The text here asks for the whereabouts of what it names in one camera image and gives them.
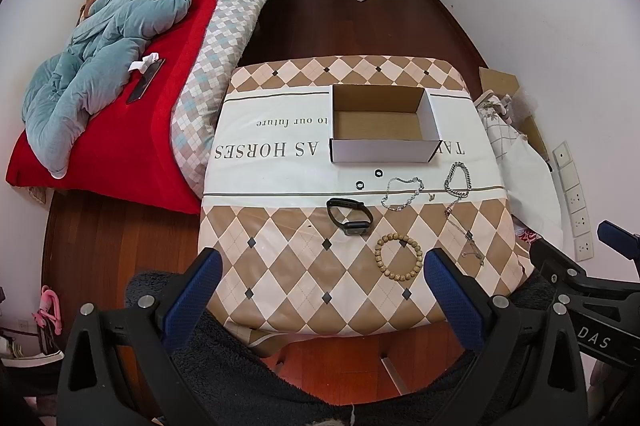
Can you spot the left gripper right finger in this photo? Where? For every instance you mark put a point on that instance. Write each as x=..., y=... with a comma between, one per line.
x=526, y=367

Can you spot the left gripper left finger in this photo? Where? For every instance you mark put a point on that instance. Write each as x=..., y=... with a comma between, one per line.
x=93, y=389

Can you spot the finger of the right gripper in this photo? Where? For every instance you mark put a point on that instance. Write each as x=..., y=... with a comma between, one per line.
x=620, y=240

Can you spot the black smart band watch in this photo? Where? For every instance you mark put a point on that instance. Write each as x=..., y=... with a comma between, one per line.
x=352, y=217

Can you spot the white power strip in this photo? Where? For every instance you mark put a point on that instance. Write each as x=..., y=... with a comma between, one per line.
x=574, y=197

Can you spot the pink slippers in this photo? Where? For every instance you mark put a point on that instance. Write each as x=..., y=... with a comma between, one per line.
x=49, y=311

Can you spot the red white plastic bag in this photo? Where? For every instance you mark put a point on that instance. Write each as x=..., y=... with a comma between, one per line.
x=525, y=237

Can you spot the white checked fabric bag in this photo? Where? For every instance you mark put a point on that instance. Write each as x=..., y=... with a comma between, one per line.
x=526, y=176

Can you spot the brown cardboard piece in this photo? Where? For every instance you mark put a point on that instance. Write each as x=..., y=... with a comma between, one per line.
x=520, y=107

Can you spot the red bed sheet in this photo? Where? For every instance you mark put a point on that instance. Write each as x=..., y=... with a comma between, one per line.
x=125, y=151

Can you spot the checkered tablecloth with text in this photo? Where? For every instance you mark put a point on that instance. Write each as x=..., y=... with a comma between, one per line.
x=288, y=271

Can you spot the checkered mattress cover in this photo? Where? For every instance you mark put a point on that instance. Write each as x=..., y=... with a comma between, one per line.
x=195, y=113

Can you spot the cardboard box white outside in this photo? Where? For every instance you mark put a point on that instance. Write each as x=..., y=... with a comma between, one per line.
x=382, y=124

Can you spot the teal blue duvet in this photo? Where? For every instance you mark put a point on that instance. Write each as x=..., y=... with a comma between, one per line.
x=89, y=73

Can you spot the black phone on bed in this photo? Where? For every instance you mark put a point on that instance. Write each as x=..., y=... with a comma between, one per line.
x=146, y=79

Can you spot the white charger on bed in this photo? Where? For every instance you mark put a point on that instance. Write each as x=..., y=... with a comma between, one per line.
x=144, y=63

